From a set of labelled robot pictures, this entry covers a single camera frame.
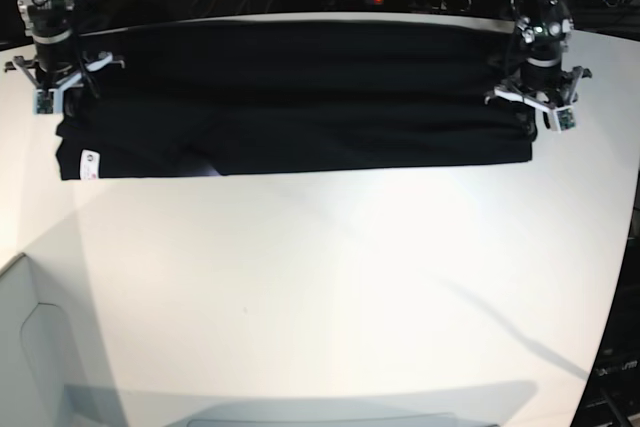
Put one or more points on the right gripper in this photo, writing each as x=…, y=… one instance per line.
x=51, y=69

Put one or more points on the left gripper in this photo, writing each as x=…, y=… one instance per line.
x=543, y=85

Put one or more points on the black T-shirt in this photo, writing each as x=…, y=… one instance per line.
x=249, y=98

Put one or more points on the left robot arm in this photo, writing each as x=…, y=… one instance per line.
x=541, y=32

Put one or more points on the black power strip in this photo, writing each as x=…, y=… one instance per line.
x=420, y=6

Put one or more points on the white bin at table corner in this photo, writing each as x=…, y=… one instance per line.
x=43, y=380

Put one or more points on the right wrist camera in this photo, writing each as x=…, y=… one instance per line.
x=47, y=102

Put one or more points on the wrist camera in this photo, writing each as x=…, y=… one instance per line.
x=47, y=102
x=561, y=119

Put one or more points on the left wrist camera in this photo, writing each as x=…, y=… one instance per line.
x=561, y=119

